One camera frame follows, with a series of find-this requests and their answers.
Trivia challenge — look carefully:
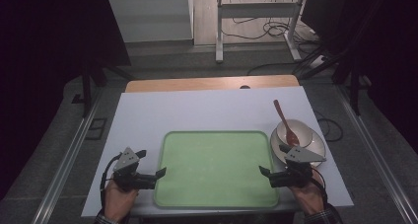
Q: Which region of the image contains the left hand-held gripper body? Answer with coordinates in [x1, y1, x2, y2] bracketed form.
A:
[112, 146, 158, 191]

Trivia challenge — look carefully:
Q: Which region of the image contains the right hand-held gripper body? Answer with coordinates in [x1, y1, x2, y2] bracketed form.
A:
[269, 146, 327, 189]

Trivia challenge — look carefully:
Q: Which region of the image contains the person's right hand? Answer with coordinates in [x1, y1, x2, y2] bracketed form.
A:
[290, 170, 327, 216]

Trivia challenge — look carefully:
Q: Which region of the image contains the person's left hand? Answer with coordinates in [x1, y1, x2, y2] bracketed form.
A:
[104, 179, 140, 223]

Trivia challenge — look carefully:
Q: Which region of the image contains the white bowl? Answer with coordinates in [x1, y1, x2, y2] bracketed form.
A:
[269, 124, 327, 169]
[275, 118, 314, 149]

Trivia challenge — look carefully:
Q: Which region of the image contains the red-brown spoon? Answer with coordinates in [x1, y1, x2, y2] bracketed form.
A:
[272, 99, 301, 148]

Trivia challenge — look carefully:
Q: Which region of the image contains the green tray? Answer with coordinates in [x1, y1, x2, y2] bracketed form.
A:
[153, 129, 281, 209]

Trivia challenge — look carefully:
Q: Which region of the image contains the white board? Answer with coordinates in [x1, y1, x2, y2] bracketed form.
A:
[81, 86, 355, 218]

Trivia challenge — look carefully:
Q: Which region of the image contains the black metal stand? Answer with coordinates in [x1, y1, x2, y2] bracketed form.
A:
[294, 0, 390, 117]
[71, 60, 136, 118]

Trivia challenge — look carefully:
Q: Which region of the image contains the wooden table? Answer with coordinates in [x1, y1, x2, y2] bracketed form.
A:
[124, 74, 301, 94]

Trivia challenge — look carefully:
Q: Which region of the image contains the white power strip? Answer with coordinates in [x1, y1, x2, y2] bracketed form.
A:
[309, 54, 330, 69]

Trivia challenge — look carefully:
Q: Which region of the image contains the dark curtain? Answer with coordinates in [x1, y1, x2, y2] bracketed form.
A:
[300, 0, 418, 144]
[0, 0, 132, 200]

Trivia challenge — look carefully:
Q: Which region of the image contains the white cabinet panel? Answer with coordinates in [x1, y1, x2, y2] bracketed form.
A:
[106, 0, 195, 43]

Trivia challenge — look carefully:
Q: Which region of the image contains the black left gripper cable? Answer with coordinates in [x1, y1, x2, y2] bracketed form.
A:
[100, 152, 123, 216]

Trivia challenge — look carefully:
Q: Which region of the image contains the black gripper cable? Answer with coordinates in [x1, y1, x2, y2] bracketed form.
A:
[309, 176, 330, 206]
[100, 152, 123, 216]

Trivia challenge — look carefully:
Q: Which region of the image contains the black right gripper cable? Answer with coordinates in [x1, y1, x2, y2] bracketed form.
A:
[309, 176, 330, 206]

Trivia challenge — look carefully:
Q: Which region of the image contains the black floor socket frame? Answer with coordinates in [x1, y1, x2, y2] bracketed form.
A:
[85, 117, 108, 141]

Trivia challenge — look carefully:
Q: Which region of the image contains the black looped floor cable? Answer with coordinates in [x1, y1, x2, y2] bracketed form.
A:
[314, 109, 345, 143]

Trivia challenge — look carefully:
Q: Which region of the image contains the aluminium floor rail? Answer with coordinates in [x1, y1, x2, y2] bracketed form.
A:
[31, 87, 104, 224]
[335, 85, 418, 224]

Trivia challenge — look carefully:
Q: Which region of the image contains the tangle of black floor cables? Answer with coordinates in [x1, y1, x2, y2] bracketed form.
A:
[220, 17, 321, 45]

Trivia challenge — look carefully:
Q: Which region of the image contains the white metal desk frame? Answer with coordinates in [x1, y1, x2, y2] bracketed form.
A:
[214, 0, 310, 64]

